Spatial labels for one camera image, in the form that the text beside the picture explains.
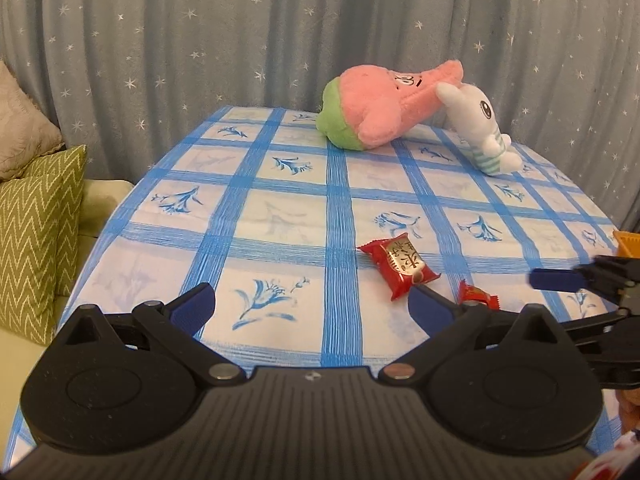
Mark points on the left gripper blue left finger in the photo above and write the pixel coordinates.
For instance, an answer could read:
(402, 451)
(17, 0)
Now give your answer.
(173, 326)

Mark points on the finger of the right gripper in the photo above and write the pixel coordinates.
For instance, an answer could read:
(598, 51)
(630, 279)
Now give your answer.
(556, 280)

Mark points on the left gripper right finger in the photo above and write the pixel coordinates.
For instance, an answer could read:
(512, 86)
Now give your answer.
(434, 314)

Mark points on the small red candy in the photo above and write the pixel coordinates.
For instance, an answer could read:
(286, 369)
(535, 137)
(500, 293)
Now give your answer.
(469, 294)

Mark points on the red candy with gold label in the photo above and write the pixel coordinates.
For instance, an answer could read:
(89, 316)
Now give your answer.
(399, 263)

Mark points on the person's right hand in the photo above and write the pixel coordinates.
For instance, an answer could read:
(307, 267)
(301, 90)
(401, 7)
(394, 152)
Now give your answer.
(628, 409)

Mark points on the orange plastic tray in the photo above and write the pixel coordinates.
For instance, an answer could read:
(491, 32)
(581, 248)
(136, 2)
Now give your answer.
(628, 244)

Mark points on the blue checkered tablecloth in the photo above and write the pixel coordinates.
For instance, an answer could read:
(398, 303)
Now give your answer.
(259, 205)

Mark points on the green zigzag cushion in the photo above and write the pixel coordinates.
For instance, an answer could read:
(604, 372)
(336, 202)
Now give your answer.
(39, 241)

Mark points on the white bunny plush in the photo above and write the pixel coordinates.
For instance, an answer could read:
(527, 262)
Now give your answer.
(470, 112)

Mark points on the pink plush toy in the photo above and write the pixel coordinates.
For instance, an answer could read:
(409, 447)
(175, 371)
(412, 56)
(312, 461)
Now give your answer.
(368, 106)

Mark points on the beige cushion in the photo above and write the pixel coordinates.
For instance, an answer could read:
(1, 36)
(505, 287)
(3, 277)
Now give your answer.
(25, 132)

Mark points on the blue star curtain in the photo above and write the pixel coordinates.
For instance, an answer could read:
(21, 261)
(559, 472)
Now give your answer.
(130, 78)

